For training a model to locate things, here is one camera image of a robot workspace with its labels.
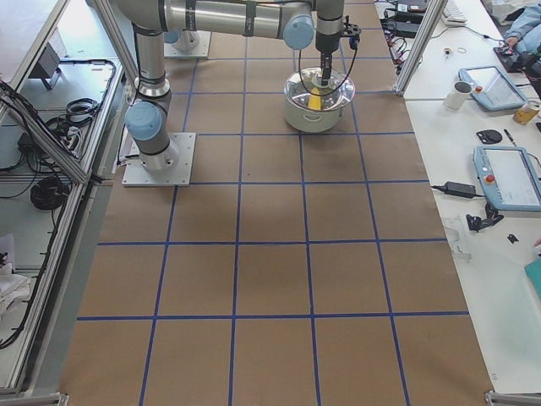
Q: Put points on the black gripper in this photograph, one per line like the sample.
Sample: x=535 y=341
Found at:
x=326 y=42

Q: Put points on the yellow corn cob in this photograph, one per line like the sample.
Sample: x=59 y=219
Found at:
x=315 y=100

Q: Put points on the white cooking pot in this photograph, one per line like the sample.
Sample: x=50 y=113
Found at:
x=309 y=121

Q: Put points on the glass pot lid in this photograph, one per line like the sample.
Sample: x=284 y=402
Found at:
x=305 y=89

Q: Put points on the person hand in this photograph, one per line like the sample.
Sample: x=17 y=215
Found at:
x=511 y=41

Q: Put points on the black laptop charger brick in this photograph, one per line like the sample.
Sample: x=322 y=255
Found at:
x=405 y=29

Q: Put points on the white paper cup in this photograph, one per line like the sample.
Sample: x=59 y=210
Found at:
x=460 y=91

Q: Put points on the upper teach pendant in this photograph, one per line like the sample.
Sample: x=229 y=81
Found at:
x=492 y=88

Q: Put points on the teach pendant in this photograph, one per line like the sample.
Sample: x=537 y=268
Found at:
x=507 y=177
x=492 y=88

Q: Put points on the black round disc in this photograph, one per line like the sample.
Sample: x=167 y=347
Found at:
x=489 y=136

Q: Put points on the black power adapter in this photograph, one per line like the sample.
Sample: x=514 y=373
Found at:
x=462 y=190

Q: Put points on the black pen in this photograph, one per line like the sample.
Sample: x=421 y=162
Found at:
x=510 y=138

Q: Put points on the yellow drink can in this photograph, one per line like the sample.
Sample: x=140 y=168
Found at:
x=526 y=112

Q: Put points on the brown gridded table mat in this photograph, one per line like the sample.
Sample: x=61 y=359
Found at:
x=295 y=269

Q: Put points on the lower teach pendant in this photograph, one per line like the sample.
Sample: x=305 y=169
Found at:
x=507 y=177

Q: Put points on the black clamp part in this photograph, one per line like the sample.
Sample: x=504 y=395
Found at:
x=477 y=224

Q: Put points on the small black plastic piece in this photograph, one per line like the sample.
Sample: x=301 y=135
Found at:
x=512 y=238

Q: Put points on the grey electronics box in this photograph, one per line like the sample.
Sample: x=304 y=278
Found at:
x=47 y=68

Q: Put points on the teal folder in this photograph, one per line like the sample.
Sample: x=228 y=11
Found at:
x=533 y=272

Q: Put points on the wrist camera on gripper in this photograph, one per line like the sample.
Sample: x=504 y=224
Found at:
x=352 y=32

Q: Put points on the aluminium frame post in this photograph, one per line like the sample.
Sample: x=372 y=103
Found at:
x=421 y=40

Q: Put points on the clear plastic bracket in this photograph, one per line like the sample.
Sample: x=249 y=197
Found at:
x=456 y=236

